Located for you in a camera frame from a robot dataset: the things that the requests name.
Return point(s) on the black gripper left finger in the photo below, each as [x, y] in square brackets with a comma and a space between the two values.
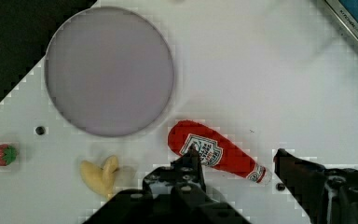
[187, 170]

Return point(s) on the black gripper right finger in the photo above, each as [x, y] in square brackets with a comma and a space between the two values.
[312, 185]

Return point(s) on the red ketchup bottle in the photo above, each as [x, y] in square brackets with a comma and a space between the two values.
[215, 151]

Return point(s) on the peeled toy banana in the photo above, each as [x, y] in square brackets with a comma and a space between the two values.
[100, 179]

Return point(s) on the round grey plate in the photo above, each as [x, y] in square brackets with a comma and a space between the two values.
[109, 71]

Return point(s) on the toy strawberry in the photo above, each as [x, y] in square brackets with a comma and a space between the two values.
[7, 154]

